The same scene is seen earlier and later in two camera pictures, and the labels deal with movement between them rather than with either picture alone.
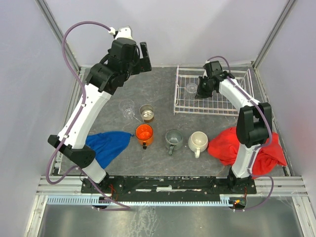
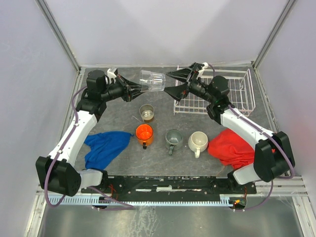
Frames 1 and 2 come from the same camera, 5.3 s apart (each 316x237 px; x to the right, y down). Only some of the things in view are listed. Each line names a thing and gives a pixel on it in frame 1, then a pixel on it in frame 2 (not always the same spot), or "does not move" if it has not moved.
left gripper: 138,60 to 126,89
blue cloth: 108,146 does not move
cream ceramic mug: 197,142 does not move
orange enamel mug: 144,135 does not move
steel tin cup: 147,112 does not move
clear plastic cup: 127,106 to 151,81
